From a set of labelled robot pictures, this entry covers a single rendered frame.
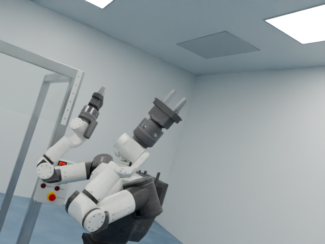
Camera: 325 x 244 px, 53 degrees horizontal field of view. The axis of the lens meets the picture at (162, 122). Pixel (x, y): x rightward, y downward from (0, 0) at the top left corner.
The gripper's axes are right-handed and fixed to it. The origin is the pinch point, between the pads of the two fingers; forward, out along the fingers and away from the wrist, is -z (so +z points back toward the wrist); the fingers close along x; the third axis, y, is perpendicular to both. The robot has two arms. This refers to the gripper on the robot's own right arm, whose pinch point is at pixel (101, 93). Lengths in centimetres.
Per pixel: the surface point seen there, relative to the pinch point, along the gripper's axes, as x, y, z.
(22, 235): -54, 10, 77
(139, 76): -337, 33, -228
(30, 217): -50, 11, 68
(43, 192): -39, 9, 53
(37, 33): -271, 191, -182
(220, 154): -300, -142, -138
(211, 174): -320, -142, -109
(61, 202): -45, -2, 53
